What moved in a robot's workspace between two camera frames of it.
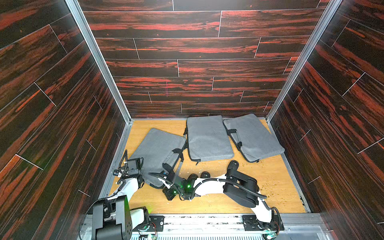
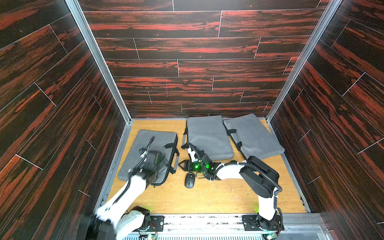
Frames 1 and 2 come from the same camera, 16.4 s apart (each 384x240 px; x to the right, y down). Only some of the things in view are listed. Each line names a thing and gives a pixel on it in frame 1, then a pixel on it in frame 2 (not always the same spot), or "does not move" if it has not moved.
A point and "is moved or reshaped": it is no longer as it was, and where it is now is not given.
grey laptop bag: x=254 y=140 does not move
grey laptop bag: x=160 y=151 is moved or reshaped
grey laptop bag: x=207 y=138 does not move
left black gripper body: x=139 y=171 to x=160 y=165
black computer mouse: x=193 y=177 does not move
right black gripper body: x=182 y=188 to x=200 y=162
